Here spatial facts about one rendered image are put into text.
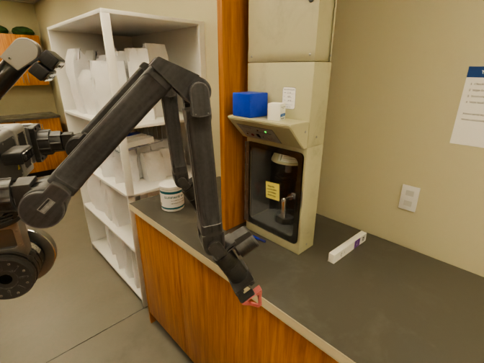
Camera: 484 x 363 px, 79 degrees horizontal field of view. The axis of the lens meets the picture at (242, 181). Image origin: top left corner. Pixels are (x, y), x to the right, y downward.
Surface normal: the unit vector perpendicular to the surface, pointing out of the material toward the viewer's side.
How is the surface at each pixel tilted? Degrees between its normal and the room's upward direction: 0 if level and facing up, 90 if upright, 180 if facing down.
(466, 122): 90
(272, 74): 90
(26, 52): 90
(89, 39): 90
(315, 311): 0
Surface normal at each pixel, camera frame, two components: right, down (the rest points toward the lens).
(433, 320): 0.00, -0.93
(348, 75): -0.72, 0.25
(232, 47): 0.70, 0.26
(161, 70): 0.35, 0.33
